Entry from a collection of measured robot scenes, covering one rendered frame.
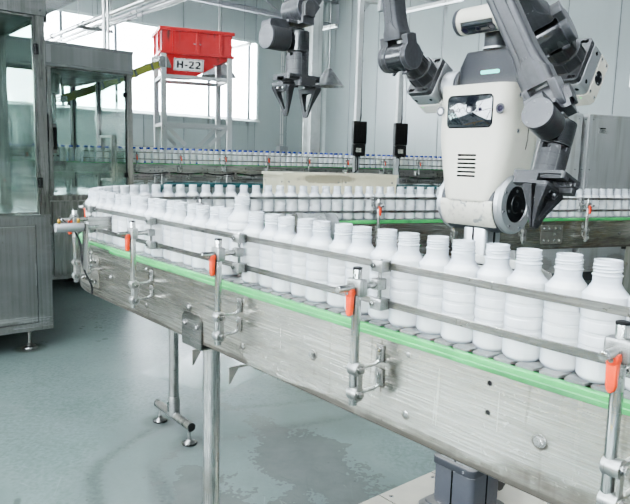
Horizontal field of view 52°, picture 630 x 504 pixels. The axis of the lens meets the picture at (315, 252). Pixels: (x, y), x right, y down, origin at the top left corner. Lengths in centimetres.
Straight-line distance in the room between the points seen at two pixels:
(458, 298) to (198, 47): 729
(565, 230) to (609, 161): 419
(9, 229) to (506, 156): 337
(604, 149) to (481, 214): 635
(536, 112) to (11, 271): 375
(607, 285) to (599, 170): 711
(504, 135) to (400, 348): 78
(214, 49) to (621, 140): 488
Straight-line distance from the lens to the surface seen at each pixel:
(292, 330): 134
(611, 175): 817
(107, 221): 220
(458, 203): 179
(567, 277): 97
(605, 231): 421
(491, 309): 103
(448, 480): 201
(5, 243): 445
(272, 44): 158
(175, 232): 179
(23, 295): 453
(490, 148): 173
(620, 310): 91
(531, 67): 130
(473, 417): 105
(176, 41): 815
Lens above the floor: 129
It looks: 8 degrees down
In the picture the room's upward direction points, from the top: 1 degrees clockwise
